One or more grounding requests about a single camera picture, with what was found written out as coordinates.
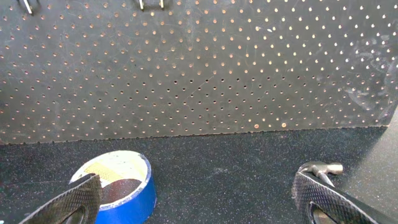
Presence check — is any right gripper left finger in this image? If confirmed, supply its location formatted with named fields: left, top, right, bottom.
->
left=18, top=173, right=104, bottom=224

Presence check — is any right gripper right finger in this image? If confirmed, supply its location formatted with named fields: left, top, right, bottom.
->
left=292, top=171, right=398, bottom=224

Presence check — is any black pegboard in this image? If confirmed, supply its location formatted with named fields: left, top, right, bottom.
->
left=0, top=0, right=398, bottom=146

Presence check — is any roll of blue tape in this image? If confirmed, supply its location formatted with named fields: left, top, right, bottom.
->
left=68, top=150, right=157, bottom=224

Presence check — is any metal hook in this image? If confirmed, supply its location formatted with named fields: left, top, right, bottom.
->
left=22, top=0, right=34, bottom=15
left=138, top=0, right=165, bottom=11

